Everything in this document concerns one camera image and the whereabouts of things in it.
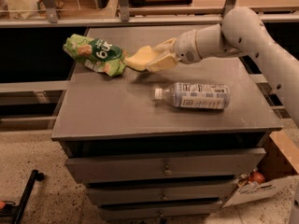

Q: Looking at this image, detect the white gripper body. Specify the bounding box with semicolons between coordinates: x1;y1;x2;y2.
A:
173;29;202;64

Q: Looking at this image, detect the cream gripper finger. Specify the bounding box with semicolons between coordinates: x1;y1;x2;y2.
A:
146;52;178;72
152;37;177;52

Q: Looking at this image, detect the yellow sponge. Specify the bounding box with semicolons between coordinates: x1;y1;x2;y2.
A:
124;46;158;71

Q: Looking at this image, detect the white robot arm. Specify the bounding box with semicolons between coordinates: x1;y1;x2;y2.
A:
153;7;299;123

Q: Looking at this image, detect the green rice chip bag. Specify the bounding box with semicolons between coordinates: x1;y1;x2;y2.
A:
63;35;126;77

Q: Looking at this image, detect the clear plastic water bottle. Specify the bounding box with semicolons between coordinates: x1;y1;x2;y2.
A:
154;82;231;110

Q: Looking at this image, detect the grey drawer cabinet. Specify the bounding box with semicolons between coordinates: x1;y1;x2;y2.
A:
50;24;284;221

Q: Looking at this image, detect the red item in box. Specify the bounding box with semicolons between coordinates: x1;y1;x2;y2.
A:
249;170;265;184

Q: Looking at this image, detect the cardboard box on floor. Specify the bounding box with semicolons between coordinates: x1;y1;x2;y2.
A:
224;131;299;207

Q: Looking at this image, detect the black stand leg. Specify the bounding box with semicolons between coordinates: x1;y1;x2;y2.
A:
11;170;45;224

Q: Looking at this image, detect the metal shelf rail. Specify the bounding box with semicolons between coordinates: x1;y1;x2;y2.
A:
0;0;299;28

